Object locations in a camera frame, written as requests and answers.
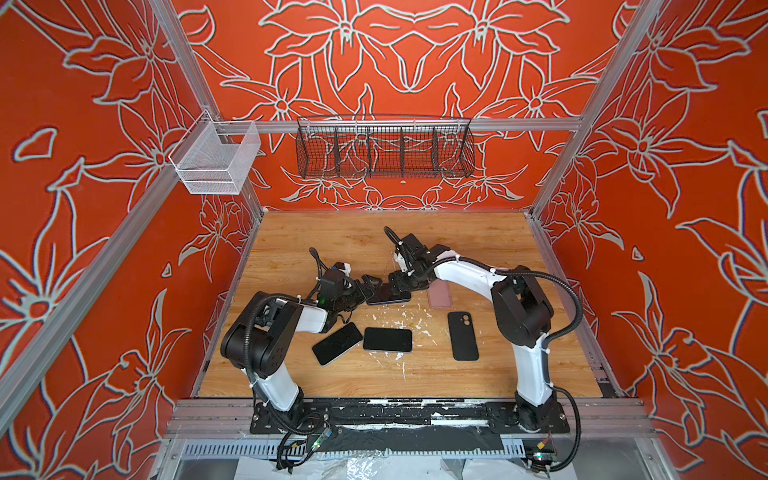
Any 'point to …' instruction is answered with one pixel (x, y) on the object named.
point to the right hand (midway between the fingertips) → (393, 286)
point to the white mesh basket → (210, 156)
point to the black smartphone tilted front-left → (336, 343)
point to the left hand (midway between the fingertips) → (375, 285)
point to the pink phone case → (439, 294)
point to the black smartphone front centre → (391, 339)
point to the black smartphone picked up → (386, 295)
